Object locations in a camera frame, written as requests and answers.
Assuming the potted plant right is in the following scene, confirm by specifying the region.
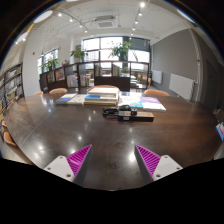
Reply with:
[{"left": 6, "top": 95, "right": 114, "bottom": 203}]
[{"left": 110, "top": 41, "right": 131, "bottom": 61}]

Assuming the left wall bookshelf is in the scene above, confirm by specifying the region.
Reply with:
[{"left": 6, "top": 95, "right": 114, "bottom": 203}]
[{"left": 0, "top": 63, "right": 24, "bottom": 113}]

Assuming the orange chair far right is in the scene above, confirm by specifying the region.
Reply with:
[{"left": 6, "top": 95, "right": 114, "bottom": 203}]
[{"left": 144, "top": 89, "right": 170, "bottom": 96}]

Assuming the blue item right edge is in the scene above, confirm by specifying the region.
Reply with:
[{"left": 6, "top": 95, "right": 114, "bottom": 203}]
[{"left": 216, "top": 122, "right": 224, "bottom": 141}]

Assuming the blue cover book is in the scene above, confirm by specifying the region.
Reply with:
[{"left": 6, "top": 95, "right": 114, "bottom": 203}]
[{"left": 55, "top": 93, "right": 76, "bottom": 104}]

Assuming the ceiling air conditioner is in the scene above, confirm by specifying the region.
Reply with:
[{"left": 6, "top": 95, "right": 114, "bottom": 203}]
[{"left": 94, "top": 15, "right": 116, "bottom": 29}]

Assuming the white flat book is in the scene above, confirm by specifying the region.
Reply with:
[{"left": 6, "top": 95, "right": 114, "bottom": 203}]
[{"left": 68, "top": 94, "right": 86, "bottom": 105}]

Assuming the purple cover book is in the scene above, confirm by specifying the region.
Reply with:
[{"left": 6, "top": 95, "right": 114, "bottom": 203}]
[{"left": 140, "top": 97, "right": 166, "bottom": 111}]

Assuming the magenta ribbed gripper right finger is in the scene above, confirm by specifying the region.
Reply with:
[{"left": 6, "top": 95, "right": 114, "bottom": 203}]
[{"left": 135, "top": 145, "right": 182, "bottom": 181}]

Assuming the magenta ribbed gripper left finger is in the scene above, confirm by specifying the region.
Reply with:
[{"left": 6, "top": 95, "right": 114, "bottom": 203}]
[{"left": 44, "top": 145, "right": 92, "bottom": 186}]

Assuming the orange chair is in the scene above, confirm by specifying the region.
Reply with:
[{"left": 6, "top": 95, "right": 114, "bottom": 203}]
[
  {"left": 88, "top": 85, "right": 120, "bottom": 91},
  {"left": 49, "top": 88, "right": 68, "bottom": 94},
  {"left": 1, "top": 121, "right": 32, "bottom": 165},
  {"left": 144, "top": 89, "right": 170, "bottom": 96}
]

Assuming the orange chair near left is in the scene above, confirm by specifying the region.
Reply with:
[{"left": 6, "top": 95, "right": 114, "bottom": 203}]
[{"left": 1, "top": 121, "right": 32, "bottom": 165}]

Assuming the orange chair far middle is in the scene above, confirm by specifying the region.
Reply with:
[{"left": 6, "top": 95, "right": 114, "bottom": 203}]
[{"left": 88, "top": 85, "right": 120, "bottom": 91}]

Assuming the potted plant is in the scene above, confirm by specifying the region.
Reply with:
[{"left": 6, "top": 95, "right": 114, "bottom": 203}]
[
  {"left": 110, "top": 41, "right": 131, "bottom": 61},
  {"left": 70, "top": 48, "right": 88, "bottom": 62}
]

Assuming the orange chair far left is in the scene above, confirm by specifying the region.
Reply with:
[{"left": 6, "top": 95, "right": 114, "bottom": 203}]
[{"left": 49, "top": 88, "right": 68, "bottom": 94}]

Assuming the stack of beige books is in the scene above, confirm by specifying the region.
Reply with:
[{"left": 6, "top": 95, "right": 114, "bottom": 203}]
[{"left": 84, "top": 87, "right": 119, "bottom": 105}]

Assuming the white wall radiator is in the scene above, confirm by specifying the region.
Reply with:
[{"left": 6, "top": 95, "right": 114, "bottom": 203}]
[{"left": 169, "top": 74, "right": 194, "bottom": 100}]

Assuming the black charger plug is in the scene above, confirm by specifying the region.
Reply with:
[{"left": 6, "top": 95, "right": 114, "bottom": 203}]
[{"left": 119, "top": 105, "right": 131, "bottom": 111}]

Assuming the white blue magazine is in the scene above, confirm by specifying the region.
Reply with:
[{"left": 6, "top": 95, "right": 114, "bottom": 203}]
[{"left": 118, "top": 96, "right": 143, "bottom": 108}]

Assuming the dark low bookshelf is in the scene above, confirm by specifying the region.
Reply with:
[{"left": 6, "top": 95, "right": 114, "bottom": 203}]
[{"left": 40, "top": 60, "right": 149, "bottom": 93}]

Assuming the black cable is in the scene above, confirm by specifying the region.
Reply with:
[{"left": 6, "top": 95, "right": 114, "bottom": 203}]
[{"left": 102, "top": 106, "right": 120, "bottom": 118}]

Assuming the potted plant left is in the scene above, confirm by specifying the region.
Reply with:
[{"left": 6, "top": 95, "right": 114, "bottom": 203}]
[{"left": 70, "top": 48, "right": 88, "bottom": 62}]

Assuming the black power strip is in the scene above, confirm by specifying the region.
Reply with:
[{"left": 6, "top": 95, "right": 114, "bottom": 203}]
[{"left": 118, "top": 111, "right": 154, "bottom": 122}]

